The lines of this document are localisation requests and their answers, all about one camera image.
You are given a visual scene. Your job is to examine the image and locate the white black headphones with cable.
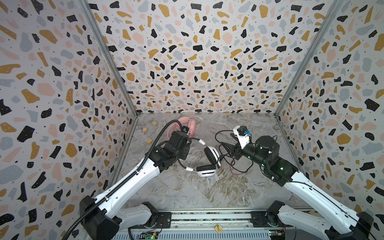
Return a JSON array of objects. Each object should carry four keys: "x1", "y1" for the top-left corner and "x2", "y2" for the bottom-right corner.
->
[{"x1": 177, "y1": 129, "x2": 256, "y2": 178}]

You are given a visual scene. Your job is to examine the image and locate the pink headphones with cable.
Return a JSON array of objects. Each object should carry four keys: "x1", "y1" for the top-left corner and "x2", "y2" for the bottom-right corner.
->
[{"x1": 167, "y1": 116, "x2": 202, "y2": 139}]

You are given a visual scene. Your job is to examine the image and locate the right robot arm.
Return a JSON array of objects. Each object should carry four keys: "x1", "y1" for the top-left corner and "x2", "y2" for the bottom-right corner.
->
[{"x1": 222, "y1": 136, "x2": 374, "y2": 240}]

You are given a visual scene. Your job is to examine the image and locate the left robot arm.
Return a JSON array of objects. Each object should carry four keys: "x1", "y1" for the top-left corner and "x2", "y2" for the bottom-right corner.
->
[{"x1": 80, "y1": 131, "x2": 191, "y2": 240}]

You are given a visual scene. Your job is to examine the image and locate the green circuit board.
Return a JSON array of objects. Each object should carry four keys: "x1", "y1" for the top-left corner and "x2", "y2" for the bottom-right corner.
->
[{"x1": 139, "y1": 232, "x2": 159, "y2": 240}]

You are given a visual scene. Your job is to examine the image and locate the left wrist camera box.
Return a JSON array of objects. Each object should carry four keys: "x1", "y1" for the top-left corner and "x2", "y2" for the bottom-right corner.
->
[{"x1": 181, "y1": 126, "x2": 190, "y2": 135}]

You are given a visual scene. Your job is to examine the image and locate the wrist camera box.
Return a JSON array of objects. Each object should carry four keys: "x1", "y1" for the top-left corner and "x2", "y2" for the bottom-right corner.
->
[
  {"x1": 233, "y1": 126, "x2": 251, "y2": 150},
  {"x1": 181, "y1": 126, "x2": 190, "y2": 135}
]

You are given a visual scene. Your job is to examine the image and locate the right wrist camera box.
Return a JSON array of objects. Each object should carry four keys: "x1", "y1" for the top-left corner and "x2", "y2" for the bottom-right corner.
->
[{"x1": 233, "y1": 126, "x2": 251, "y2": 150}]

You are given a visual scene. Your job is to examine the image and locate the black corrugated cable hose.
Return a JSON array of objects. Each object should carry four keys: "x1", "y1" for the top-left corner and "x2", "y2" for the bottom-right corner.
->
[{"x1": 61, "y1": 119, "x2": 184, "y2": 240}]

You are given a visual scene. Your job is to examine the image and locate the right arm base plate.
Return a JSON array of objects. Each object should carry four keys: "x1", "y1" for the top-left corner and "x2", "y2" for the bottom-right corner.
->
[{"x1": 250, "y1": 211, "x2": 292, "y2": 228}]

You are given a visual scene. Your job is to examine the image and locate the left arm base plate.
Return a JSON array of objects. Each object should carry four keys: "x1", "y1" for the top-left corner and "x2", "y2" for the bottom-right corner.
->
[{"x1": 149, "y1": 212, "x2": 172, "y2": 229}]

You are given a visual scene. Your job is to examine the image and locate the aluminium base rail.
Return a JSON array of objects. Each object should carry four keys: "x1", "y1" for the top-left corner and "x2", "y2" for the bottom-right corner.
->
[{"x1": 111, "y1": 208, "x2": 331, "y2": 240}]

